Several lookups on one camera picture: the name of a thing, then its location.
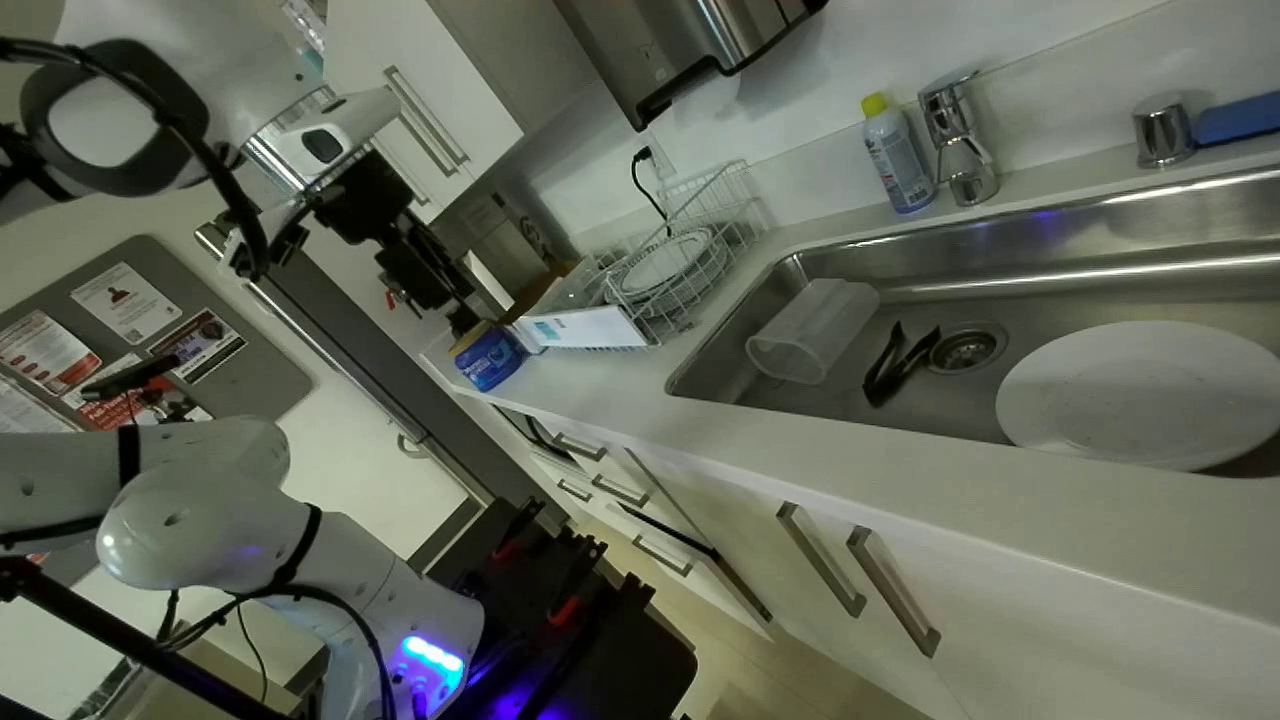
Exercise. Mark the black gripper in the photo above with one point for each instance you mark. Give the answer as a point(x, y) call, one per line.
point(625, 667)

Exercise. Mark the white cupboard door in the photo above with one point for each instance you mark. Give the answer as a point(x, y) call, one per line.
point(1066, 643)
point(744, 534)

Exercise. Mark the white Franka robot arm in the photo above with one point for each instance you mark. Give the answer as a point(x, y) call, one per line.
point(201, 523)

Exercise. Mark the white upper cabinet door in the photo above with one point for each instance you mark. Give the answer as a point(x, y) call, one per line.
point(403, 35)

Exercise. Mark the stainless steel sink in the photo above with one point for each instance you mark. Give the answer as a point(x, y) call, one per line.
point(825, 403)

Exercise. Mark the blue packet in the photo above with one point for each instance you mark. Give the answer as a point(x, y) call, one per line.
point(488, 361)

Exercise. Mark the white blue carton box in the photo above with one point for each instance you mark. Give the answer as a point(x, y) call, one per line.
point(575, 330)

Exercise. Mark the dark grey cabinet panel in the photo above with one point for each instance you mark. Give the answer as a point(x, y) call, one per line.
point(384, 375)

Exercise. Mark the clear plastic measuring jug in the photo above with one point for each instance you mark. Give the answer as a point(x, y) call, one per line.
point(812, 332)

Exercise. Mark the black tongs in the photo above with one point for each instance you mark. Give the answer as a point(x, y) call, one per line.
point(882, 375)

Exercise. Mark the white plate in rack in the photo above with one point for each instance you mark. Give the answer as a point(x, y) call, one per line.
point(666, 263)

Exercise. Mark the metal sink drain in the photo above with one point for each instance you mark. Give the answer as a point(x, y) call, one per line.
point(961, 349)

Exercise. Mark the grey notice board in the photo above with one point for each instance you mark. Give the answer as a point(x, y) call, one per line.
point(252, 375)

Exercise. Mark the black metal stand bar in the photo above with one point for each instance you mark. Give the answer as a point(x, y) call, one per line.
point(121, 643)

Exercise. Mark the silver black coffee machine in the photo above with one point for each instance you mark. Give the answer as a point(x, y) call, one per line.
point(367, 200)

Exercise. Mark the dark photo flyer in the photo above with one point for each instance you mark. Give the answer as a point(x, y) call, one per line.
point(196, 344)

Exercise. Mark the red black flyer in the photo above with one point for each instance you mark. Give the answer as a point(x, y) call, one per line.
point(127, 403)

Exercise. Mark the clear soap bottle yellow cap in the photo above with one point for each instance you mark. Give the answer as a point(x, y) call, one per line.
point(903, 162)

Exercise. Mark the large white round plate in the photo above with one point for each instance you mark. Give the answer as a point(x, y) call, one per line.
point(1134, 392)

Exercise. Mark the chrome faucet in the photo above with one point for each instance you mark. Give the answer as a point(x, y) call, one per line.
point(966, 155)

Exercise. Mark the white paper notice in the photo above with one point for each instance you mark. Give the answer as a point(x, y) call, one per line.
point(127, 303)

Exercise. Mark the stainless paper towel dispenser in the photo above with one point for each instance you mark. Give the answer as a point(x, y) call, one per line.
point(655, 44)

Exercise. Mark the red white flyer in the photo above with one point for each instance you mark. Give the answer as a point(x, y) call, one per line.
point(46, 354)

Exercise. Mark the clear plastic bottle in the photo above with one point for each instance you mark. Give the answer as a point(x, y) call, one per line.
point(304, 44)

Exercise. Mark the chrome tap knob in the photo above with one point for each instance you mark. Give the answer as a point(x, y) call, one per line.
point(1166, 129)

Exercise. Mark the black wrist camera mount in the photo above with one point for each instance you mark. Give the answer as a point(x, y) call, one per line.
point(535, 582)

